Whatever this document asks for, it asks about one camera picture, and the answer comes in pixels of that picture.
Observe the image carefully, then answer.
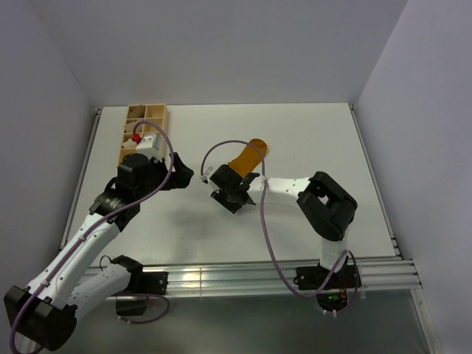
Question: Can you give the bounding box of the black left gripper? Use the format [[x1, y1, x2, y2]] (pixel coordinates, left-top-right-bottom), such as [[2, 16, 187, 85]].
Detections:
[[135, 152, 192, 201]]

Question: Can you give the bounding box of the mustard yellow striped sock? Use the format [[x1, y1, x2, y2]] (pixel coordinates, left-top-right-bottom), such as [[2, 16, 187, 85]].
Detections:
[[229, 139, 268, 178]]

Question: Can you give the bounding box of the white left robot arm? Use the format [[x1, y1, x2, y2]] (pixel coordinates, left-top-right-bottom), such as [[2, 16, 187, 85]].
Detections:
[[4, 153, 194, 353]]

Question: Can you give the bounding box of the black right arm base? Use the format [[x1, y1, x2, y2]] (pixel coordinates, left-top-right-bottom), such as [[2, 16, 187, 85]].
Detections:
[[291, 265, 364, 313]]

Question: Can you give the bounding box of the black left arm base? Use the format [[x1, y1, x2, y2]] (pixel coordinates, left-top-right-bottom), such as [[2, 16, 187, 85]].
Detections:
[[115, 271, 170, 319]]

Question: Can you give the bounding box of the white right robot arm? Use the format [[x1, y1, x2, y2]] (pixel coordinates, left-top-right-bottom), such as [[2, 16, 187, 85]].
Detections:
[[201, 164, 358, 288]]

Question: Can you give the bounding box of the cream rolled sock lower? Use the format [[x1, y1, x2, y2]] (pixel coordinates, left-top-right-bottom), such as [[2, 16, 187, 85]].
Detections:
[[121, 134, 139, 149]]

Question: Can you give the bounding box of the cream rolled sock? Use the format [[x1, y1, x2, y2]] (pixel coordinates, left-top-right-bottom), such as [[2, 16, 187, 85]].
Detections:
[[127, 105, 146, 119], [121, 134, 139, 149], [124, 119, 144, 133]]

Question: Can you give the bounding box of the wooden compartment organizer box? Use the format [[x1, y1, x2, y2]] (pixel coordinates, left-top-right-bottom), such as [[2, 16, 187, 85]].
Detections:
[[118, 104, 168, 164]]

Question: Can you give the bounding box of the cream rolled sock middle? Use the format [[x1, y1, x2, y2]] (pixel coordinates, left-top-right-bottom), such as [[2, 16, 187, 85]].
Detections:
[[124, 119, 144, 133]]

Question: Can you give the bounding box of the cream rolled sock top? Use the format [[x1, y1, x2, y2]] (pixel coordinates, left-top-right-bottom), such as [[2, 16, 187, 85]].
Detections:
[[127, 105, 146, 119]]

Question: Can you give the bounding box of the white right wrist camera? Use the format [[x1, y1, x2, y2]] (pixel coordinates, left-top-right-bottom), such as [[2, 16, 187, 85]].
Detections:
[[200, 166, 214, 184]]

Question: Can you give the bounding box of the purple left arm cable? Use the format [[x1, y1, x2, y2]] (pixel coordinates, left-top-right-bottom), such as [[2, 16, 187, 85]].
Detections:
[[9, 120, 176, 353]]

